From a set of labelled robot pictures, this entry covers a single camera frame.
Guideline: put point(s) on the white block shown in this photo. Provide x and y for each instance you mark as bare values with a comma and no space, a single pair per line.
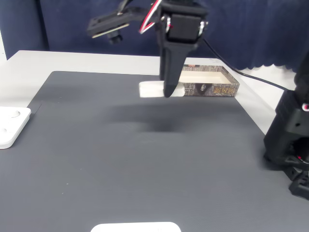
149,89

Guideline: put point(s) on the bark-patterned cardboard box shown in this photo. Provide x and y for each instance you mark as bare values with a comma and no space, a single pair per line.
217,90

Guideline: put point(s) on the dark blue curtain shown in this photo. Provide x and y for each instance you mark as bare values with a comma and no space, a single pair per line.
241,29

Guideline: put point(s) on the dark grey table mat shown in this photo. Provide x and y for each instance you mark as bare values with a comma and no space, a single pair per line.
144,157

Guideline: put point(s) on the dark blue partition panel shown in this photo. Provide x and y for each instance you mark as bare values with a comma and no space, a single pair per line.
19,24

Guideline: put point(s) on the white rounded flat device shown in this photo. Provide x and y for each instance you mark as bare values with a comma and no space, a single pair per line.
135,227

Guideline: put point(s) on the white power strip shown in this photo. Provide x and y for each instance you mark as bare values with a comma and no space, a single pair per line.
9,130

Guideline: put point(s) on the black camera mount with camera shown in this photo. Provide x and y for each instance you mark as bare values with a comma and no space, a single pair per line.
108,23

